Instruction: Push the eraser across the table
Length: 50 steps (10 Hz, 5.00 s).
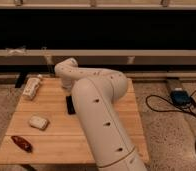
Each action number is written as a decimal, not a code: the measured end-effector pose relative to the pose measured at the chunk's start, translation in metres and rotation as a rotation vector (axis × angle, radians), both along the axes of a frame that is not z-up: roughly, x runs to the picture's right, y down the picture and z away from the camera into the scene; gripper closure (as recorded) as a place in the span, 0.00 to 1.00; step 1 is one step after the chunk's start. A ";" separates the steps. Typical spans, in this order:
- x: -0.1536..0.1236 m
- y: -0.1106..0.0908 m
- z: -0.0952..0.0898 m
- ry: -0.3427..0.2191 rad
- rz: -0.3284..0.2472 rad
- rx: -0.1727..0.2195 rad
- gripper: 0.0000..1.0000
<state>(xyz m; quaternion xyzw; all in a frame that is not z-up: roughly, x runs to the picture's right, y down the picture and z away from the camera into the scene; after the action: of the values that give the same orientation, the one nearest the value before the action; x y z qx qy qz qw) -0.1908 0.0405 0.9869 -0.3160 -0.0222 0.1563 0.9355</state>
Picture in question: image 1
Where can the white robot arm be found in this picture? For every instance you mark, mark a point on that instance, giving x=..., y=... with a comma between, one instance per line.
x=93, y=92

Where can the white plastic bottle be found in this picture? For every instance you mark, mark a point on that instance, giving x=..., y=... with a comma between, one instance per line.
x=32, y=86

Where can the blue power adapter box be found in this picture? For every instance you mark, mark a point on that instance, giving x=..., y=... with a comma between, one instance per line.
x=180, y=97

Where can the dark red chili pepper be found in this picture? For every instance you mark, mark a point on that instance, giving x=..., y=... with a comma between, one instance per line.
x=22, y=143

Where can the white soap bar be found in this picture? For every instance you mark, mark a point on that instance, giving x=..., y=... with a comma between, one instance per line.
x=38, y=122

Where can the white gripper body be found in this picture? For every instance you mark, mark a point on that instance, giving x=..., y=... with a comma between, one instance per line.
x=67, y=84

